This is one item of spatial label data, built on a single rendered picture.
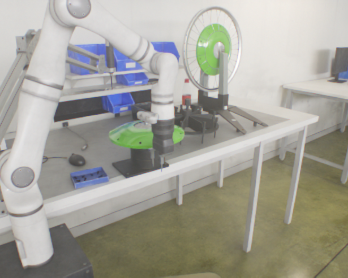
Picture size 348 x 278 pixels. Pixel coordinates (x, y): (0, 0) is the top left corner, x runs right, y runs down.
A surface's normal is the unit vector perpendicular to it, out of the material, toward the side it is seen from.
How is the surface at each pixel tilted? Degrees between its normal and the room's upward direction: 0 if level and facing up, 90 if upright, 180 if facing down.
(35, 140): 88
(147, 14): 90
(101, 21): 95
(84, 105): 90
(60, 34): 77
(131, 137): 23
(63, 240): 0
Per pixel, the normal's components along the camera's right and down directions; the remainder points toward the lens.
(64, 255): 0.00, -0.94
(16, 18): 0.61, 0.27
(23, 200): 0.18, -0.80
